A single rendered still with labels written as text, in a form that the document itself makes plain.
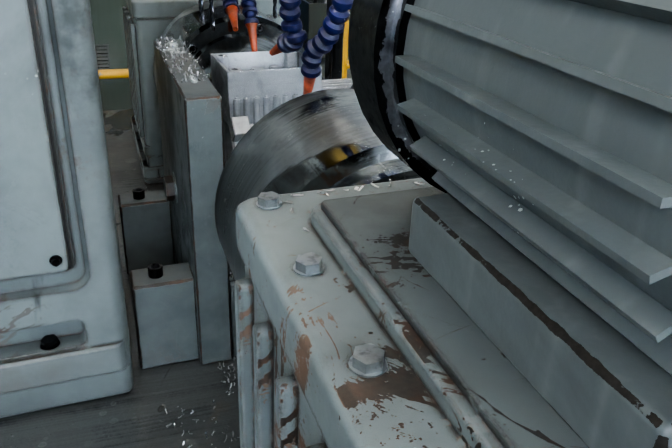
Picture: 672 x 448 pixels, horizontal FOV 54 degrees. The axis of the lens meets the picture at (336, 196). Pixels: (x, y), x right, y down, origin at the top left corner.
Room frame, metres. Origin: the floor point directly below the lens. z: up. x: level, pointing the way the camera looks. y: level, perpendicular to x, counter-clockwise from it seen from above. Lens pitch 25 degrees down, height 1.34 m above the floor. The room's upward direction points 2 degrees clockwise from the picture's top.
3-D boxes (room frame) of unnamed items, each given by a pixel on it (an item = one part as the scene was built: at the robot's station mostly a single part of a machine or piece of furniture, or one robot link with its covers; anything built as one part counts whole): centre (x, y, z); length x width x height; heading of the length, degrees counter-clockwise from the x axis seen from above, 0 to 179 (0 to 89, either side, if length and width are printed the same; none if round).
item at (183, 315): (0.79, 0.23, 0.97); 0.30 x 0.11 x 0.34; 21
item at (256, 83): (0.84, 0.10, 1.11); 0.12 x 0.11 x 0.07; 112
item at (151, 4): (1.40, 0.30, 0.99); 0.35 x 0.31 x 0.37; 21
